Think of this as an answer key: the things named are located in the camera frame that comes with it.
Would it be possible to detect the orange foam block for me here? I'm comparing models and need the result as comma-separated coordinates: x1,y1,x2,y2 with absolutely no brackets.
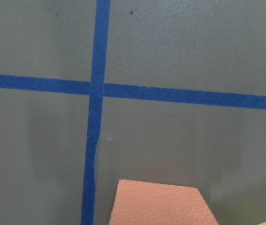
109,180,218,225

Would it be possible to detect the blue tape line crosswise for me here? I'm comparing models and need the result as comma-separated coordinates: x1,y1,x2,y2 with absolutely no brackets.
0,75,266,110

